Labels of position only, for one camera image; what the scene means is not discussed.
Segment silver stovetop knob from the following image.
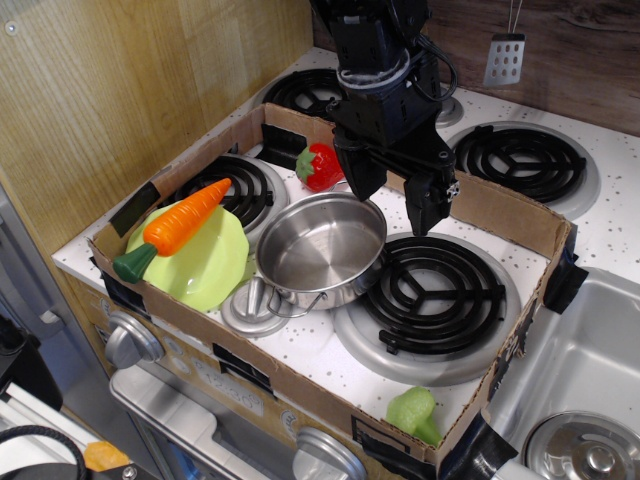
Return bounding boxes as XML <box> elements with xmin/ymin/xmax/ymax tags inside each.
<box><xmin>221</xmin><ymin>276</ymin><xmax>293</xmax><ymax>338</ymax></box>
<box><xmin>436</xmin><ymin>97</ymin><xmax>464</xmax><ymax>128</ymax></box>

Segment black burner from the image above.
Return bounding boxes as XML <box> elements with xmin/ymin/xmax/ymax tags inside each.
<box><xmin>448</xmin><ymin>121</ymin><xmax>601</xmax><ymax>220</ymax></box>
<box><xmin>254</xmin><ymin>68</ymin><xmax>346</xmax><ymax>121</ymax></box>
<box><xmin>162</xmin><ymin>154</ymin><xmax>289</xmax><ymax>254</ymax></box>
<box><xmin>334</xmin><ymin>234</ymin><xmax>521</xmax><ymax>387</ymax></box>

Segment black device at left edge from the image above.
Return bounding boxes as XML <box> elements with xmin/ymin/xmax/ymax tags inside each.
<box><xmin>1</xmin><ymin>316</ymin><xmax>63</xmax><ymax>411</ymax></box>

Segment silver sink drain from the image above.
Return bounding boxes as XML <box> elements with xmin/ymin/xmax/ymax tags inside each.
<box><xmin>521</xmin><ymin>411</ymin><xmax>639</xmax><ymax>479</ymax></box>

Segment front right black burner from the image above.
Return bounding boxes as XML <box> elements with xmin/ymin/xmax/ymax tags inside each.
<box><xmin>334</xmin><ymin>234</ymin><xmax>521</xmax><ymax>387</ymax></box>

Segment silver stovetop knob front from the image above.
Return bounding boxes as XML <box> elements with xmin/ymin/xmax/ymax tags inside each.
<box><xmin>221</xmin><ymin>276</ymin><xmax>293</xmax><ymax>338</ymax></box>

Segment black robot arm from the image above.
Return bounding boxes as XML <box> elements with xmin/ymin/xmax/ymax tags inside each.
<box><xmin>312</xmin><ymin>1</ymin><xmax>459</xmax><ymax>236</ymax></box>

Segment silver oven knob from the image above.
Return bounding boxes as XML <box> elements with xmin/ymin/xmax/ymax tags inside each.
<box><xmin>105</xmin><ymin>311</ymin><xmax>164</xmax><ymax>370</ymax></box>
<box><xmin>292</xmin><ymin>427</ymin><xmax>368</xmax><ymax>480</ymax></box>

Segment brown cardboard fence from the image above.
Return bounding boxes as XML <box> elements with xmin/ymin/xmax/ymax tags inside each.
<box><xmin>89</xmin><ymin>104</ymin><xmax>577</xmax><ymax>478</ymax></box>

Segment back right black burner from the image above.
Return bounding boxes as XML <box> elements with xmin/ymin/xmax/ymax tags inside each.
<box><xmin>448</xmin><ymin>121</ymin><xmax>601</xmax><ymax>220</ymax></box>

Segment orange object bottom left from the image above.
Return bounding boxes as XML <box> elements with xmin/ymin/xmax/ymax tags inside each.
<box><xmin>83</xmin><ymin>440</ymin><xmax>130</xmax><ymax>472</ymax></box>

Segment black cable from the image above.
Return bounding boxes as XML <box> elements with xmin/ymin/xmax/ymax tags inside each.
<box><xmin>0</xmin><ymin>424</ymin><xmax>87</xmax><ymax>480</ymax></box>

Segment hanging metal slotted spatula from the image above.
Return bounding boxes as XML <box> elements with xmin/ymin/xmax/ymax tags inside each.
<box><xmin>483</xmin><ymin>1</ymin><xmax>526</xmax><ymax>88</ymax></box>

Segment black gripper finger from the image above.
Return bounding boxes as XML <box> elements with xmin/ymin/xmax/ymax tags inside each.
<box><xmin>336</xmin><ymin>147</ymin><xmax>387</xmax><ymax>201</ymax></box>
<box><xmin>404</xmin><ymin>172</ymin><xmax>453</xmax><ymax>237</ymax></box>

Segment stainless steel sink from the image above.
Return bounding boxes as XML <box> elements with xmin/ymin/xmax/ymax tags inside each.
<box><xmin>489</xmin><ymin>269</ymin><xmax>639</xmax><ymax>479</ymax></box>

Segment silver stovetop knob back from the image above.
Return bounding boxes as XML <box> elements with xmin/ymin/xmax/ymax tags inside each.
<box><xmin>436</xmin><ymin>97</ymin><xmax>464</xmax><ymax>128</ymax></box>

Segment orange toy carrot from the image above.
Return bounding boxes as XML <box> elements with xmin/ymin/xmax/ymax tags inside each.
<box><xmin>113</xmin><ymin>178</ymin><xmax>232</xmax><ymax>284</ymax></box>

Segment green toy broccoli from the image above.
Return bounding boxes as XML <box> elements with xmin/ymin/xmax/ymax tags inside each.
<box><xmin>385</xmin><ymin>386</ymin><xmax>442</xmax><ymax>446</ymax></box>

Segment front left black burner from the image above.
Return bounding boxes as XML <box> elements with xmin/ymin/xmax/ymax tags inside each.
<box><xmin>162</xmin><ymin>154</ymin><xmax>289</xmax><ymax>254</ymax></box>

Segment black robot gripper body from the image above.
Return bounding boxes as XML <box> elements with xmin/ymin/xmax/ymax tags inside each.
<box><xmin>328</xmin><ymin>49</ymin><xmax>455</xmax><ymax>183</ymax></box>

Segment back left black burner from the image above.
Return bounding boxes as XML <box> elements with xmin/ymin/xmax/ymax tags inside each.
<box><xmin>254</xmin><ymin>68</ymin><xmax>346</xmax><ymax>121</ymax></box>

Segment light green plastic plate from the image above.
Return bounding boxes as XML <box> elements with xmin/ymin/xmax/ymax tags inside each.
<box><xmin>143</xmin><ymin>206</ymin><xmax>249</xmax><ymax>312</ymax></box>

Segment silver oven knob left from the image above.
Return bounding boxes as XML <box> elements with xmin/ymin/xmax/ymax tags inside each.
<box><xmin>105</xmin><ymin>311</ymin><xmax>164</xmax><ymax>370</ymax></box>

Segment red toy strawberry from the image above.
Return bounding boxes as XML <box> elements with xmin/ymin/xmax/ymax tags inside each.
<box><xmin>295</xmin><ymin>143</ymin><xmax>345</xmax><ymax>193</ymax></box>

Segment silver oven door handle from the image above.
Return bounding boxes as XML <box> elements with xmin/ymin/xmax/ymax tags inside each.
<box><xmin>110</xmin><ymin>367</ymin><xmax>278</xmax><ymax>479</ymax></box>

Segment silver oven knob right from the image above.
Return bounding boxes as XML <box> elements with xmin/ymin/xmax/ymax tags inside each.
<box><xmin>292</xmin><ymin>427</ymin><xmax>368</xmax><ymax>480</ymax></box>

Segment stainless steel pot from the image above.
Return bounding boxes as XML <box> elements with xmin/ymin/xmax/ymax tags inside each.
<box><xmin>255</xmin><ymin>192</ymin><xmax>387</xmax><ymax>318</ymax></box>

